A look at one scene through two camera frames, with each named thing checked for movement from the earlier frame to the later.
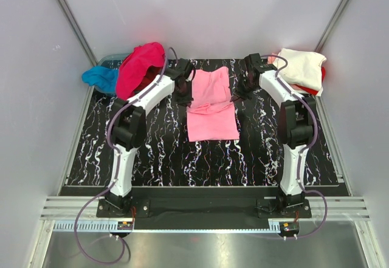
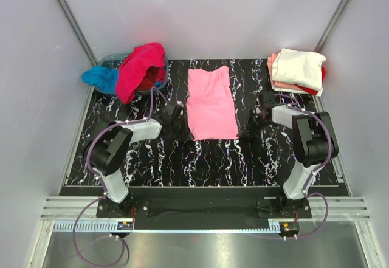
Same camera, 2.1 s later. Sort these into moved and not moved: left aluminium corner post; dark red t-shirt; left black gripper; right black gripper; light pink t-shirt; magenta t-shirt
Moved: left black gripper; right black gripper
Not moved: dark red t-shirt; left aluminium corner post; light pink t-shirt; magenta t-shirt
